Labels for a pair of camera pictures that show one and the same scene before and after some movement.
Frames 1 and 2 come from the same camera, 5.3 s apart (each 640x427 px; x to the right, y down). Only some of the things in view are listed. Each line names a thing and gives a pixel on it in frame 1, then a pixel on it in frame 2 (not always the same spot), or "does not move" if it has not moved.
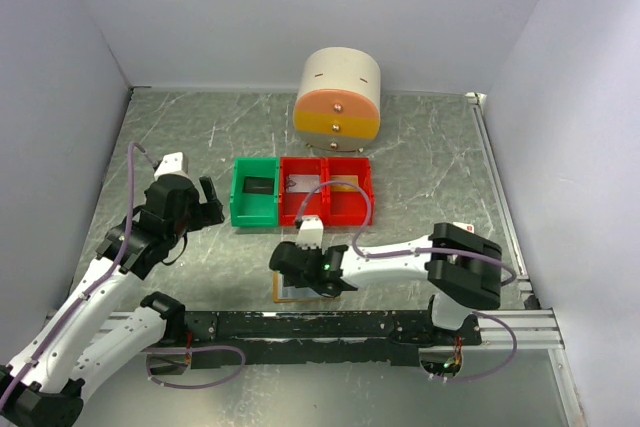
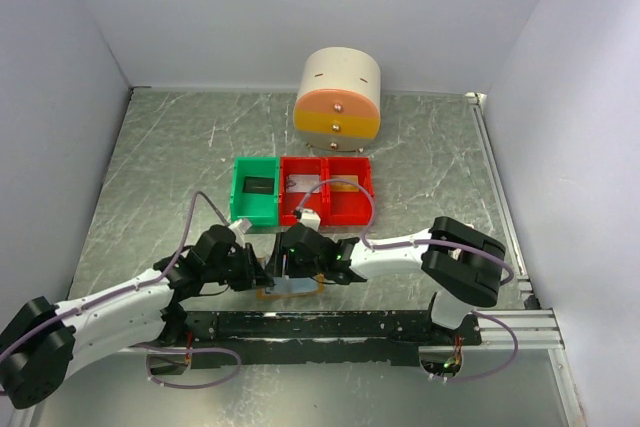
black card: [259, 185] does not move
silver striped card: [303, 183] does not move
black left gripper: [210, 212] to [252, 268]
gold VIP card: [342, 187] does not move
